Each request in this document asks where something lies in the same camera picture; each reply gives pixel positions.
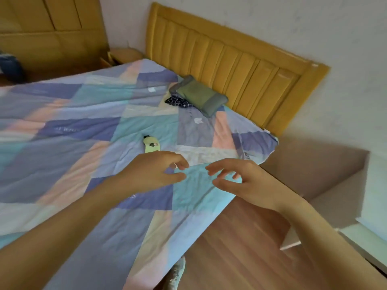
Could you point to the person's left hand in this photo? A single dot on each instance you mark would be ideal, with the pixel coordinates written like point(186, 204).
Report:
point(146, 173)

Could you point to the person's right hand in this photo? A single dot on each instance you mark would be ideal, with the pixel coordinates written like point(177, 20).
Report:
point(257, 184)

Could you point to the person's right thumb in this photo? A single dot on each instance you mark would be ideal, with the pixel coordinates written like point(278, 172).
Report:
point(225, 184)

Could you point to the person's left thumb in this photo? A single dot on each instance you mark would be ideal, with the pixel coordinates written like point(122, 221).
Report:
point(175, 178)

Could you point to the person's right forearm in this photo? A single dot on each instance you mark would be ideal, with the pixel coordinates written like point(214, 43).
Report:
point(329, 247)

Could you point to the person's left forearm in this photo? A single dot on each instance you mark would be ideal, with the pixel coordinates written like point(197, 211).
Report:
point(60, 235)

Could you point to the light green sock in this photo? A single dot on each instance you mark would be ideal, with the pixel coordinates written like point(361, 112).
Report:
point(151, 144)

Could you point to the dark checked cloth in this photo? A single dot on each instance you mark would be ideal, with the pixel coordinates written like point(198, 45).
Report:
point(178, 101)

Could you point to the green pillow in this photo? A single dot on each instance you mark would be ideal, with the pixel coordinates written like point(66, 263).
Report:
point(199, 95)

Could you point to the pastel patchwork quilt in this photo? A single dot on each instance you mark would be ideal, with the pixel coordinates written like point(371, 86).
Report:
point(90, 141)

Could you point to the person's grey slipper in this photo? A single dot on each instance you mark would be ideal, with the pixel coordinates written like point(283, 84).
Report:
point(176, 276)

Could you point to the yellow padded headboard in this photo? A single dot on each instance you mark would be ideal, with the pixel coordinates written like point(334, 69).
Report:
point(242, 69)

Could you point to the white cabinet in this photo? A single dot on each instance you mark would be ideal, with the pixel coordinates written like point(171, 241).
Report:
point(356, 202)

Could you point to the wooden bedside stool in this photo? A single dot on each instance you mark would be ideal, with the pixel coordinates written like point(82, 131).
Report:
point(125, 54)

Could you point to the wooden wardrobe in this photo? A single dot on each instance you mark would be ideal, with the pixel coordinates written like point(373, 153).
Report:
point(51, 30)

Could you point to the blue bag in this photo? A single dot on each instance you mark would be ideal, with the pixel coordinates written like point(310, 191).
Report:
point(10, 67)

